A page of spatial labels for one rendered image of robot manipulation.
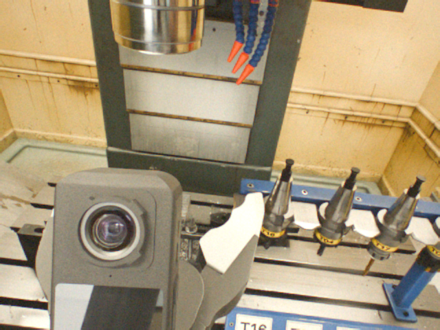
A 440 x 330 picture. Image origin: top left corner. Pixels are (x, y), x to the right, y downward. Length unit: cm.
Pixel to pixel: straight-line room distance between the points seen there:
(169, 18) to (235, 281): 43
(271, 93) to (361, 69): 54
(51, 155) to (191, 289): 177
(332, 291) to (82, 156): 143
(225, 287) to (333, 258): 82
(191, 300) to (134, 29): 45
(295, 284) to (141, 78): 81
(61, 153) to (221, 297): 177
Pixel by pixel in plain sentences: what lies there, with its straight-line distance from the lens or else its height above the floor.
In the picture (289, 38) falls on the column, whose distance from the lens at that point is 110.
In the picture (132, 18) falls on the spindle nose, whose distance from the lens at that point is 55.
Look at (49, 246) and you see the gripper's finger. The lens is 22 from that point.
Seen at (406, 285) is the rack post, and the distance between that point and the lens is 93.
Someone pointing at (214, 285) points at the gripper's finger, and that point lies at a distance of 19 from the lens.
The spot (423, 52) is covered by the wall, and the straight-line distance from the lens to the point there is 164.
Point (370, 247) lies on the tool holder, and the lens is 70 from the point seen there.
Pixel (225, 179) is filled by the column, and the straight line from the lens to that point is 133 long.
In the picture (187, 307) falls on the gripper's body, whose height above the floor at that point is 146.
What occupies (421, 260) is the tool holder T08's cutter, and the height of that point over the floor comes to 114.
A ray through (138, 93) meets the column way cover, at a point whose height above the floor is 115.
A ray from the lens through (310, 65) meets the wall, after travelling 151.
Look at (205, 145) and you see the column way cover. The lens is 122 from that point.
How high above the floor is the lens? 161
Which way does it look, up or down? 35 degrees down
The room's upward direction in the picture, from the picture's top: 7 degrees clockwise
